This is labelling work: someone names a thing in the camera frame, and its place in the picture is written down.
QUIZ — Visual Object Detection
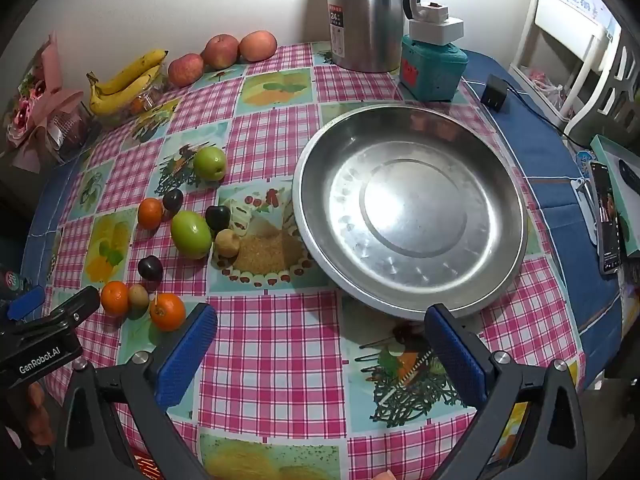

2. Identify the glass jar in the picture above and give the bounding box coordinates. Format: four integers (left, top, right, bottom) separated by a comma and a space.
107, 77, 168, 121

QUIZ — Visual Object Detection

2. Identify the pink checked tablecloth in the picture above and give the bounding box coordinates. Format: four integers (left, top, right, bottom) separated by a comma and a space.
47, 42, 586, 480

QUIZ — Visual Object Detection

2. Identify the smartphone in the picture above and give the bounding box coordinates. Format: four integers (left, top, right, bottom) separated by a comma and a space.
587, 160, 626, 276

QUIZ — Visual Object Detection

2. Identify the brown longan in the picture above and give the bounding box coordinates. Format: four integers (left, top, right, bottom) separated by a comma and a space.
214, 229, 240, 259

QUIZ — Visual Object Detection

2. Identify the green labelled can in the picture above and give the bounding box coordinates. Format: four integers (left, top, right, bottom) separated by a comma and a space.
0, 265, 28, 297

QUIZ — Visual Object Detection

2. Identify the yellow banana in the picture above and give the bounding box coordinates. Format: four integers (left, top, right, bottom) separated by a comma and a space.
89, 65, 163, 115
97, 49, 169, 96

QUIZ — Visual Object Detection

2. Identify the red apple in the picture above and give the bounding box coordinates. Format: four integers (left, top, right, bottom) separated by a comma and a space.
167, 53, 205, 88
238, 31, 278, 63
201, 34, 240, 71

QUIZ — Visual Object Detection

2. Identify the white chair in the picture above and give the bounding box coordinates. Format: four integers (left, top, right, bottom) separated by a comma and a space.
507, 0, 621, 126

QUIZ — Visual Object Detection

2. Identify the black cable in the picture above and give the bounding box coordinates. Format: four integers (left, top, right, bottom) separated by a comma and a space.
502, 85, 583, 148

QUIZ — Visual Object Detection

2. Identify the round steel plate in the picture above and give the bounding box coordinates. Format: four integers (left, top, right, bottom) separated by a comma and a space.
292, 104, 529, 321

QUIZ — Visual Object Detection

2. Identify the white charger block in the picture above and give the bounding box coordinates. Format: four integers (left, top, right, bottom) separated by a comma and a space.
407, 2, 464, 46

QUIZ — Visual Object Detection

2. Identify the pink flower bouquet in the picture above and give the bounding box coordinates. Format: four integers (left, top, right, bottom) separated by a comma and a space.
2, 30, 93, 171

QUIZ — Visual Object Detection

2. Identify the green jujube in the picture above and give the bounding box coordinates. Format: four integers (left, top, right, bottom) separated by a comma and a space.
193, 146, 228, 182
170, 211, 213, 260

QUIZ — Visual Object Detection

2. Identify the teal cardboard box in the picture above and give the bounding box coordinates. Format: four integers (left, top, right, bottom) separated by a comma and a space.
590, 135, 640, 256

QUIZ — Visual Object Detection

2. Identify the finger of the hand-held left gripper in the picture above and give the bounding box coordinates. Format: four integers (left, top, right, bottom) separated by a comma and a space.
47, 286, 101, 333
6, 285, 46, 320

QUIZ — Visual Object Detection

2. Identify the small orange tangerine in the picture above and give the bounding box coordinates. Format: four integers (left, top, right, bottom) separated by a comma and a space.
137, 198, 164, 230
149, 292, 187, 332
100, 281, 130, 317

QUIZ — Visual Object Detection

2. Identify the person's left hand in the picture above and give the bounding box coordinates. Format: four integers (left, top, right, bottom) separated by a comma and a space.
24, 382, 56, 447

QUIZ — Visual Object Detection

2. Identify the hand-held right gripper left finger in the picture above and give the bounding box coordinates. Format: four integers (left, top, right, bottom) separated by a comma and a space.
52, 302, 219, 480

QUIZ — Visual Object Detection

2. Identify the stainless steel kettle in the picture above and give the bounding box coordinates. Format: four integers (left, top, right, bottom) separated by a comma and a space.
327, 0, 423, 73

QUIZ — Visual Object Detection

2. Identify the teal battery pack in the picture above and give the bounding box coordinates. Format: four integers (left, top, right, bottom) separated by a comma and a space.
398, 34, 469, 103

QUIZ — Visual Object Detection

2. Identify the black power adapter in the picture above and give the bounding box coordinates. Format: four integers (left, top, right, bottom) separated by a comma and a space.
481, 74, 507, 113

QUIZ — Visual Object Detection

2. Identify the small tan longan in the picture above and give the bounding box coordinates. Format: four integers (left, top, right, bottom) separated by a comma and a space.
127, 284, 150, 311

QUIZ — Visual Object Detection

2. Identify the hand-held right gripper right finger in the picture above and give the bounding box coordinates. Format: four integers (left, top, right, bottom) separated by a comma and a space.
424, 303, 588, 480

